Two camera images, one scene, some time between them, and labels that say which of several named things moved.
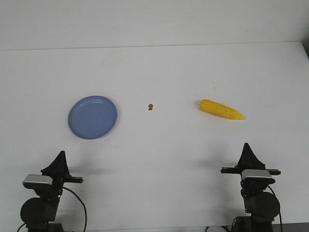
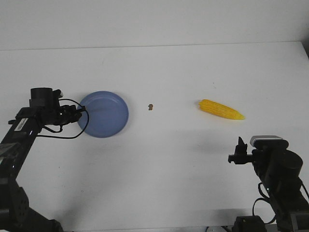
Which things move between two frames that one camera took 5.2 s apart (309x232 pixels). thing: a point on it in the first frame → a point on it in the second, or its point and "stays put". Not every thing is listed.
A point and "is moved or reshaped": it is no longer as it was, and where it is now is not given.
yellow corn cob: (216, 108) stays put
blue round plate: (92, 117) is moved or reshaped
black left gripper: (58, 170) → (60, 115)
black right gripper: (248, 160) → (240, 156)
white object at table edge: (216, 229) stays put
